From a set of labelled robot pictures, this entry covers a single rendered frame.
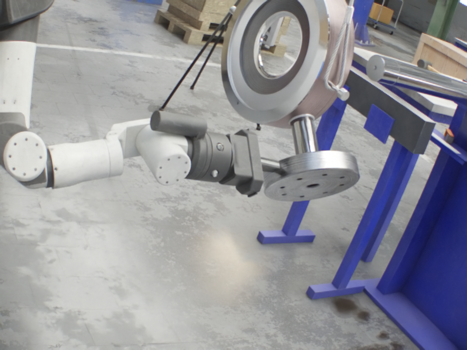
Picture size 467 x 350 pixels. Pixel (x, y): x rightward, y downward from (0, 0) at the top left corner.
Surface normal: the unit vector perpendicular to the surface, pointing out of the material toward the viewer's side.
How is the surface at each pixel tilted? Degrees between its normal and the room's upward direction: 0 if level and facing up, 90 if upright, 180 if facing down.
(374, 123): 90
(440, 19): 90
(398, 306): 0
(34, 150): 66
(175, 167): 95
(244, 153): 41
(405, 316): 0
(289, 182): 131
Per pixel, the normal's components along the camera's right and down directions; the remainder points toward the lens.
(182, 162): 0.46, 0.56
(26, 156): 0.48, 0.09
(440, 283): -0.82, -0.04
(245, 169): 0.61, -0.33
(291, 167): -0.46, -0.23
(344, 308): 0.31, -0.87
